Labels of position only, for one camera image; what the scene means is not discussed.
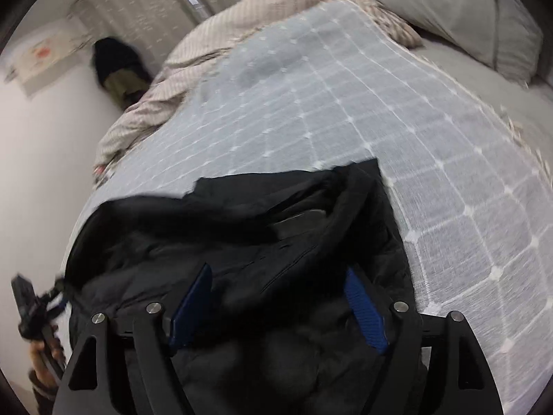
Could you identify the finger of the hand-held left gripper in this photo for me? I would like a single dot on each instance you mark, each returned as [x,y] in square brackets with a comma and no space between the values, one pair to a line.
[58,300]

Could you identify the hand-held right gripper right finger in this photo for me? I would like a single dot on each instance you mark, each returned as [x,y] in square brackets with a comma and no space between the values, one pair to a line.
[367,316]

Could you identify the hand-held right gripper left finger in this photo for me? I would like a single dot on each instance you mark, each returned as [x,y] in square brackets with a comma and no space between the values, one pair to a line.
[191,307]

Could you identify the black quilted jacket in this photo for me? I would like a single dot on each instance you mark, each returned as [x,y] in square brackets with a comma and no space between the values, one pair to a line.
[259,233]

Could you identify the person's left forearm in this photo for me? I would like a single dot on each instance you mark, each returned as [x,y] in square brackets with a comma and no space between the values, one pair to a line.
[43,400]

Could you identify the person's left hand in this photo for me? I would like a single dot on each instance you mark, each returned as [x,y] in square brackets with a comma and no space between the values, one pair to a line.
[41,367]

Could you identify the striped duvet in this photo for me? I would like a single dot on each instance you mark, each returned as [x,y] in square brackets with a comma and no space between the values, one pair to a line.
[142,116]

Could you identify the white grid blanket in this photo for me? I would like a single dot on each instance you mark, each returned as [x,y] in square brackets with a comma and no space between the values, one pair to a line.
[345,116]

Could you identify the grey bed sheet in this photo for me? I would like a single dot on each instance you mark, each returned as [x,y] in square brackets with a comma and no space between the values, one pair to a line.
[484,90]

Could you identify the beige curtain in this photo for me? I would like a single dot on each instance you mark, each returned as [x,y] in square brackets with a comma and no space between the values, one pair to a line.
[151,4]

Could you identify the grey pillow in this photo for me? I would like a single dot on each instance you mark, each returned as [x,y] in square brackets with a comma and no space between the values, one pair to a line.
[453,13]

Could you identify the wall poster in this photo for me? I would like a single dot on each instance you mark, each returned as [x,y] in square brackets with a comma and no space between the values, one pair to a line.
[39,60]

